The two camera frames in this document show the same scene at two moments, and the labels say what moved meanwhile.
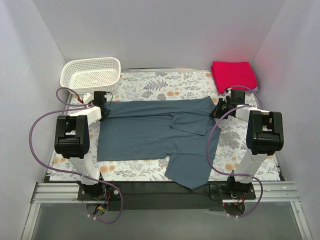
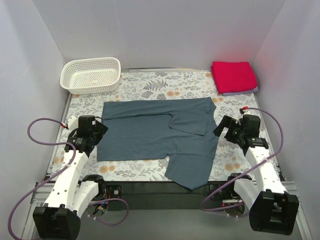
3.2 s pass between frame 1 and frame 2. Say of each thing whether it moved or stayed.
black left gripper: moved
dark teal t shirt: stayed
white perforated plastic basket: stayed
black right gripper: moved
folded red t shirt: stayed
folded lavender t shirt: stayed
